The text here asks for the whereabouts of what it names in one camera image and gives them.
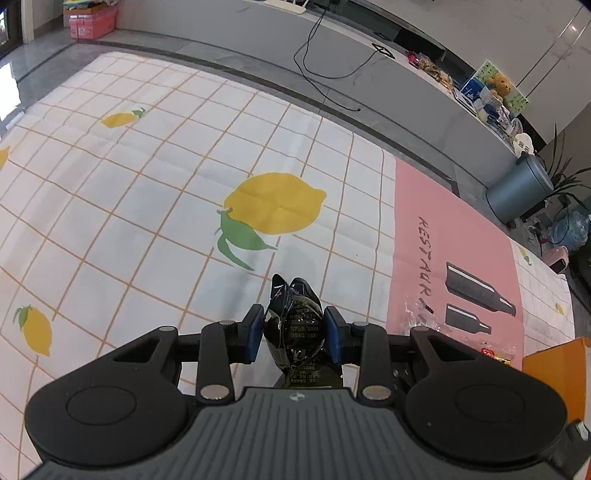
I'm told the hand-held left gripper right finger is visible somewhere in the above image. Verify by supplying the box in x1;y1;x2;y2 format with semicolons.
322;305;477;405

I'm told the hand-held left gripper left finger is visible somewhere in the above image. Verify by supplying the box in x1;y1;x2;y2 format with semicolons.
111;304;265;405

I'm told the dark glossy snack packet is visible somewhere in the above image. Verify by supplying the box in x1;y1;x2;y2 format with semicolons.
262;273;346;389

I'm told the white cardboard box orange rim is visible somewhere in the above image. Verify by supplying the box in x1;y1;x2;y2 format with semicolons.
522;336;591;426

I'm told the pile of snacks on counter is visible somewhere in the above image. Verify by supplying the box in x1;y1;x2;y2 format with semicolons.
405;50;457;92

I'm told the clear plastic snack packet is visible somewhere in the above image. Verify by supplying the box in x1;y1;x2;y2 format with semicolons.
401;293;441;334

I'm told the pink placemat with bottle print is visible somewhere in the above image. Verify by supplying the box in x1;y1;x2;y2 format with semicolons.
388;158;526;371

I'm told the lemon print grid tablecloth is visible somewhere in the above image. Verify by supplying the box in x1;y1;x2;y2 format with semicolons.
0;51;577;467

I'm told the grey trash bin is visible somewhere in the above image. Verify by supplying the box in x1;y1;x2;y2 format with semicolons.
485;154;555;223

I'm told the pink stool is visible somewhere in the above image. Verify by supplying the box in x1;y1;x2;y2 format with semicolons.
542;246;572;274

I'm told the blue plastic bag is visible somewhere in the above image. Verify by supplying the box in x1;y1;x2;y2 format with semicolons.
546;209;591;254

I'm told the green potted plant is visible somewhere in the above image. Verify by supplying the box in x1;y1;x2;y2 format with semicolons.
539;124;591;210

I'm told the brown teddy bear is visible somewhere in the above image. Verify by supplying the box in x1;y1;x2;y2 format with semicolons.
488;74;514;102

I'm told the pink storage box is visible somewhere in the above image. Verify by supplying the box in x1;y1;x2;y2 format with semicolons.
68;6;119;40

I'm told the black cable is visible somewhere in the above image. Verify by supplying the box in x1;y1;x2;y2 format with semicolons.
294;8;363;112

